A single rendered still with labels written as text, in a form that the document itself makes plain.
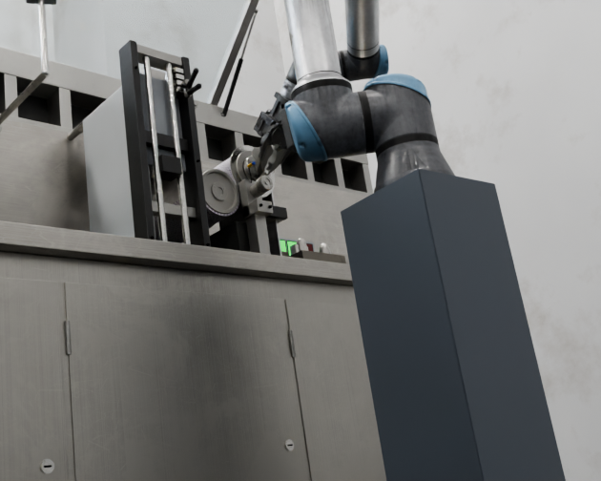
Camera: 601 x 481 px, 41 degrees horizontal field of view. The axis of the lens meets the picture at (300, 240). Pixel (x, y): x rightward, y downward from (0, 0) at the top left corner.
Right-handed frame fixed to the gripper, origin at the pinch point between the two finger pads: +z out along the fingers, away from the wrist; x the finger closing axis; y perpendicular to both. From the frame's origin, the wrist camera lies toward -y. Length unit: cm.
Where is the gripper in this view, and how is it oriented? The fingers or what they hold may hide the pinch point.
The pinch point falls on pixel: (264, 173)
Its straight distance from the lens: 207.9
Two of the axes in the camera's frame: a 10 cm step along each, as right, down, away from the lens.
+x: -7.3, -1.1, -6.7
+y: -5.4, -5.1, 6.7
